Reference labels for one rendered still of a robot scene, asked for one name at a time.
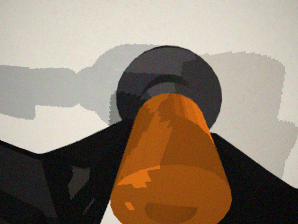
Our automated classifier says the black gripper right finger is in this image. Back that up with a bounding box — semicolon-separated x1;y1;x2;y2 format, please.
210;133;298;224

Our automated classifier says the orange knob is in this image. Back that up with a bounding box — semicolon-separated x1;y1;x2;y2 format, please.
110;93;233;224

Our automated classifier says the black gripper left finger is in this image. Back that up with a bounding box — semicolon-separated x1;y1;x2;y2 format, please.
0;119;134;224

